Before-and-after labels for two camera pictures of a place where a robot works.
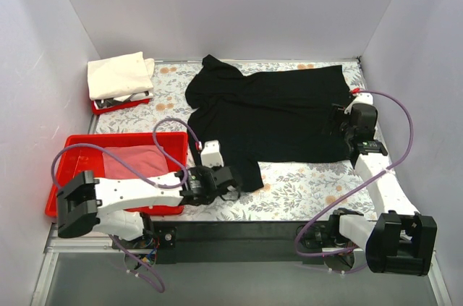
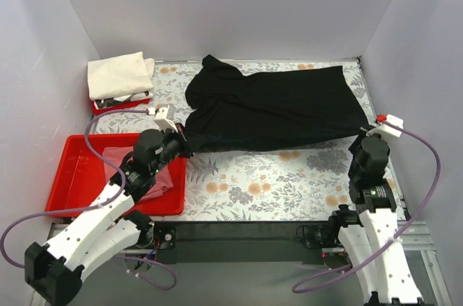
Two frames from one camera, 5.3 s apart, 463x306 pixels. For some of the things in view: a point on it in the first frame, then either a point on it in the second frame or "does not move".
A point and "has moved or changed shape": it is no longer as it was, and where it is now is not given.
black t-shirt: [267, 116] has moved or changed shape
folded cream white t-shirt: [120, 76] does not move
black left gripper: [227, 181] -> [181, 140]
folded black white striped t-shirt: [123, 99] does not move
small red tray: [95, 111] does not move
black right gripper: [338, 118] -> [362, 132]
